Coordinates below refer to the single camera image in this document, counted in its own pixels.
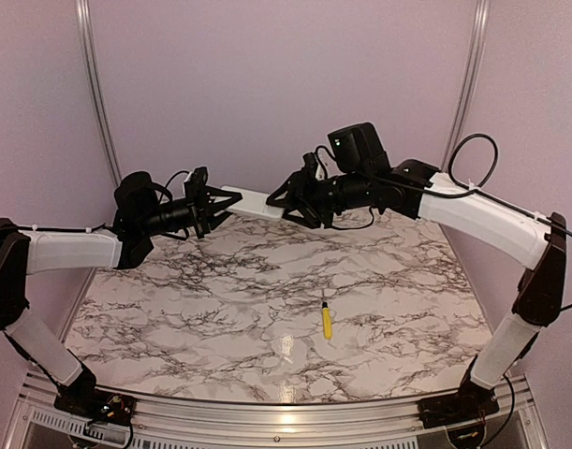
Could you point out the left aluminium frame post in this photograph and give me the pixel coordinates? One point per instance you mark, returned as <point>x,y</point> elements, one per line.
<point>87,37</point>

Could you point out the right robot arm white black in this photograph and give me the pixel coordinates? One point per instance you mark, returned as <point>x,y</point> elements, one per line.
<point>419,190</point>

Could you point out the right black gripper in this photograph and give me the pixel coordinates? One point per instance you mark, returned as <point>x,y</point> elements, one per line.
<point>300,193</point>

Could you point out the white remote control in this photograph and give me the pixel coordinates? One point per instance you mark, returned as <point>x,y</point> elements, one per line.
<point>253,204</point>

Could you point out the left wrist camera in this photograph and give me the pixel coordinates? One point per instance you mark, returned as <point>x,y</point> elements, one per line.
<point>195,182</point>

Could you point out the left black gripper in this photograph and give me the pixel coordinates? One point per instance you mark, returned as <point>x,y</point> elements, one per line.
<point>198,209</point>

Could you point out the aluminium frame post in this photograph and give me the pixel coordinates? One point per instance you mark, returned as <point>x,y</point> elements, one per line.
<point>477,43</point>
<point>87,37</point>

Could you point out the front aluminium rail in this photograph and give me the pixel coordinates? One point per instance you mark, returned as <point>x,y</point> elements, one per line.
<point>159,422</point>

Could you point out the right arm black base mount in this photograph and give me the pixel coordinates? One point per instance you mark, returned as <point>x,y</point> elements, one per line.
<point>451,409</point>

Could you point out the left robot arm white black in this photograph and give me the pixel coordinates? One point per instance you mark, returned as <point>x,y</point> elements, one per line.
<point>145,209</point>

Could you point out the yellow handled screwdriver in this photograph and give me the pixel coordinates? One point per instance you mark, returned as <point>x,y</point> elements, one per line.
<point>327,316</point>

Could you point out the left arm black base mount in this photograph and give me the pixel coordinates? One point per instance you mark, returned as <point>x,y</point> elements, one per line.
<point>100,406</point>

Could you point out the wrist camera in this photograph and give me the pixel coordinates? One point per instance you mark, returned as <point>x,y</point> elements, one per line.
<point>195,182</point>
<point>314,167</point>

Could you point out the right aluminium frame post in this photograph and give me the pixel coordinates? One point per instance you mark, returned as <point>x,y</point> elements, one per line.
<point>477,43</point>

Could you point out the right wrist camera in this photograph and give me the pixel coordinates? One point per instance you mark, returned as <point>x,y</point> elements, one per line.
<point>314,167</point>

